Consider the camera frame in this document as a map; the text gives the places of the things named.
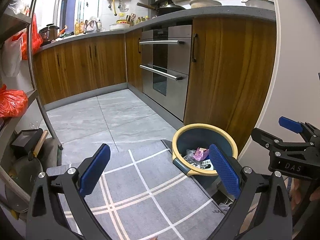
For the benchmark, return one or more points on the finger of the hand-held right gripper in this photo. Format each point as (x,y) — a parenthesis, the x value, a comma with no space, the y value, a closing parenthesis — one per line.
(262,136)
(290,125)

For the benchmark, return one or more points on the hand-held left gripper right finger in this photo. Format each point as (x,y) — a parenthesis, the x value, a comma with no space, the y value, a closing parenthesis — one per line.
(225,171)

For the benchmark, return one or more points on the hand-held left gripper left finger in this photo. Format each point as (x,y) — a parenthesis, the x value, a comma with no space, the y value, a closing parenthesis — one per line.
(95,170)

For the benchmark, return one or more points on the green medicine box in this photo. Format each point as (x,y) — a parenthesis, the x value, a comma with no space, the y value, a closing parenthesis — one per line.
(206,165)

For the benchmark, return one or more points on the pink white packet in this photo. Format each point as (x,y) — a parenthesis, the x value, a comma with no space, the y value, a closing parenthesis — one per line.
(201,153)

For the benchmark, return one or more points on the clear plastic wrap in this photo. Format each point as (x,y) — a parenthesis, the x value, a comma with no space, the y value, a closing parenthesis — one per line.
(190,156)

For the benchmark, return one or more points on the blue bin with yellow rim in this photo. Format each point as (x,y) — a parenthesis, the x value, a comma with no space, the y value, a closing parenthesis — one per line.
(190,140)

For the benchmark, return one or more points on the person's right hand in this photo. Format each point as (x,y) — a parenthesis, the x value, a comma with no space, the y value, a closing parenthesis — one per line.
(298,192)

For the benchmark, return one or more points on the grey checked mat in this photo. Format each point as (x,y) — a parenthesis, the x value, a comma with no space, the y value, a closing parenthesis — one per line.
(140,192)

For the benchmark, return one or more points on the tall wooden cabinet door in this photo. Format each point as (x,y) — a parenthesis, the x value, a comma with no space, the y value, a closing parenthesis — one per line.
(230,75)

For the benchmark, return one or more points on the black box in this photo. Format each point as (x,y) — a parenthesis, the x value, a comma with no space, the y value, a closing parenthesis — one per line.
(22,140)

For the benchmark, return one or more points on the wide wooden cabinet run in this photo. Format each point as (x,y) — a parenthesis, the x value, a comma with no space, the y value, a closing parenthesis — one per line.
(82,65)

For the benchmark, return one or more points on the large orange plastic bag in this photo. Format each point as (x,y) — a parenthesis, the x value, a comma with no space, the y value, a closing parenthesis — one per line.
(12,102)

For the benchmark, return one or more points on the narrow wooden cabinet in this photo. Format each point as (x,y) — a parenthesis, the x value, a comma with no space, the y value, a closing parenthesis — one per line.
(133,60)

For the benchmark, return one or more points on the steel built-in oven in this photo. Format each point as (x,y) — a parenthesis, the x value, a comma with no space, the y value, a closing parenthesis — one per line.
(175,55)

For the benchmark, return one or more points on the white pot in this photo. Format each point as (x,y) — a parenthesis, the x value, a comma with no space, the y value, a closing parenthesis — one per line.
(260,3)

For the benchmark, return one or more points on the grey countertop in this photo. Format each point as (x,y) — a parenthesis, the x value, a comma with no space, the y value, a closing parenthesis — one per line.
(225,11)

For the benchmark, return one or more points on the hanging white plastic bag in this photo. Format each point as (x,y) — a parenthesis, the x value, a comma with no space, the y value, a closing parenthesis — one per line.
(12,57)

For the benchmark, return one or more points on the steel shelf rack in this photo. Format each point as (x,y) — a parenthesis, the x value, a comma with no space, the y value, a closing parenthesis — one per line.
(30,45)

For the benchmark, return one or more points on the hanging orange plastic bag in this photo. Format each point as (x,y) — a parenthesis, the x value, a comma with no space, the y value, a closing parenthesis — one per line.
(38,40)

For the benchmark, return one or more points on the yellow oil bottle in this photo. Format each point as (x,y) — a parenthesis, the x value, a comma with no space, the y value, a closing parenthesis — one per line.
(81,28)
(76,28)

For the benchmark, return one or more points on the dark rice cooker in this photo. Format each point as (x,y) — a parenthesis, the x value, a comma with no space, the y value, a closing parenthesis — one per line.
(48,33)

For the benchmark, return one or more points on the white basin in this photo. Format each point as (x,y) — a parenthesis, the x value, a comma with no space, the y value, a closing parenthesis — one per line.
(119,27)

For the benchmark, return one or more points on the wide white bowl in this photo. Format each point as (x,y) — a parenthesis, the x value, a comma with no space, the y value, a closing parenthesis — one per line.
(205,3)

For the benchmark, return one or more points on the utensil holder with scissors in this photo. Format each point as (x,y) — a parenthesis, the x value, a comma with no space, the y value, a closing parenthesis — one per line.
(131,20)

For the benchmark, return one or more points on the black wok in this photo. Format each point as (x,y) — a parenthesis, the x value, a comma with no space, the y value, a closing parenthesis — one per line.
(170,9)

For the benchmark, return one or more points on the clear plastic bag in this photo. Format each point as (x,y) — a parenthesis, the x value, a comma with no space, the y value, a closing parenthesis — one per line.
(20,2)

